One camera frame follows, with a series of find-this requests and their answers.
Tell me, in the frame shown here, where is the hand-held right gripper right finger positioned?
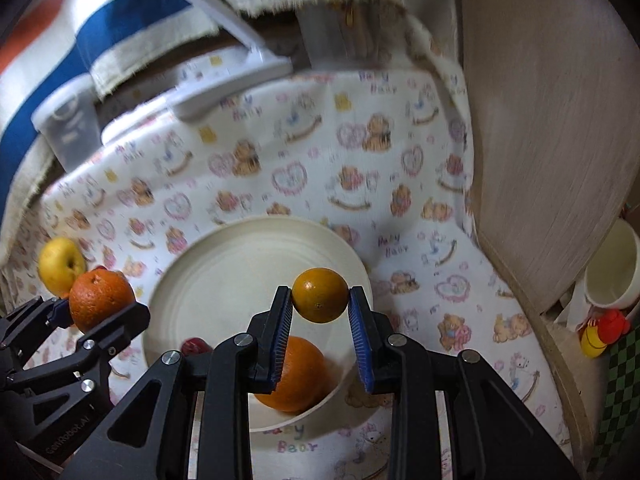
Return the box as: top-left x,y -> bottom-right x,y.
347,285 -> 583,480

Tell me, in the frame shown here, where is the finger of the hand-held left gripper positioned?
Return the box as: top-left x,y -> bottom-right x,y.
10,302 -> 152,411
0,296 -> 73,361

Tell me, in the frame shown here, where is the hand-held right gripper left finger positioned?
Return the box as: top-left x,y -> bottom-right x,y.
60,285 -> 296,480

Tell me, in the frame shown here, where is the large orange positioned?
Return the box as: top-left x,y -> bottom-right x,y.
68,268 -> 137,333
254,336 -> 331,413

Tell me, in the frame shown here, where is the small tangerine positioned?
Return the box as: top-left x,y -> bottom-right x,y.
291,267 -> 350,324

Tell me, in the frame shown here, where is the red apple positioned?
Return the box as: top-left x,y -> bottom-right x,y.
180,337 -> 213,358

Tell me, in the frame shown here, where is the cream plate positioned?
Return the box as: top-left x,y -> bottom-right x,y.
141,216 -> 376,433

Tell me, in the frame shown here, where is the bear print cloth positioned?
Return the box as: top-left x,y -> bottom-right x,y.
0,55 -> 573,480

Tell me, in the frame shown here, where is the lidded clear plastic container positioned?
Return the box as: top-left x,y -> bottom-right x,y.
31,80 -> 103,173

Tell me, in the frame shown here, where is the curved wooden board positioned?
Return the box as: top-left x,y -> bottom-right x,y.
537,310 -> 591,478

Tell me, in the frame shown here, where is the red and yellow toy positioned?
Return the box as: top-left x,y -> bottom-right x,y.
580,307 -> 632,359

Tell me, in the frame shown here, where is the white cup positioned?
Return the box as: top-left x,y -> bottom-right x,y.
584,217 -> 640,311

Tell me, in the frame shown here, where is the white desk lamp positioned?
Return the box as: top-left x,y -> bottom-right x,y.
112,0 -> 294,122

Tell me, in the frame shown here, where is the green checkered cloth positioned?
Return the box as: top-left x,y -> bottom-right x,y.
587,322 -> 640,480

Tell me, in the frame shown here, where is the wooden panel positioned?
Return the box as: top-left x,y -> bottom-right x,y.
452,0 -> 640,311

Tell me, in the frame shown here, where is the striped cloth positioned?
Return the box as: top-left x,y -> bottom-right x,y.
0,0 -> 451,266

